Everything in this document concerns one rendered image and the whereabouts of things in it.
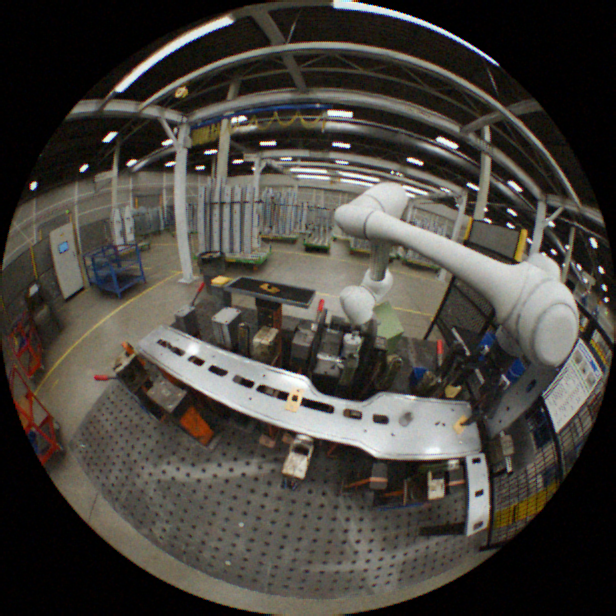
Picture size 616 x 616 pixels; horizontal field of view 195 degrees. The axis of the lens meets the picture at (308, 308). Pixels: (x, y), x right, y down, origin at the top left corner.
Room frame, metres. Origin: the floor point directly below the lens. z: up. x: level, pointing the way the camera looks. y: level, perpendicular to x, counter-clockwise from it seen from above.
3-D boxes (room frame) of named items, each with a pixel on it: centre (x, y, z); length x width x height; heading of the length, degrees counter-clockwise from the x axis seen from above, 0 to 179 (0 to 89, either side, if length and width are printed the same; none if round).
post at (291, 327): (0.51, 0.06, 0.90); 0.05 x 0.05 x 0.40; 79
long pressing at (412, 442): (0.27, 0.03, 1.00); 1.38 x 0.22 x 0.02; 79
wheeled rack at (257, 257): (4.32, 2.14, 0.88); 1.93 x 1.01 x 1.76; 89
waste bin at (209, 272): (2.66, 1.72, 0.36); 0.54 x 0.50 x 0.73; 173
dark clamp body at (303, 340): (0.48, 0.00, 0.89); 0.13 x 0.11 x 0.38; 169
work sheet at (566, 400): (-0.02, -0.97, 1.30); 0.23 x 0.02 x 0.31; 169
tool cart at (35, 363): (-0.44, 4.16, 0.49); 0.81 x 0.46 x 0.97; 71
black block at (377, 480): (0.06, -0.23, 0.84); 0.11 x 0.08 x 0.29; 169
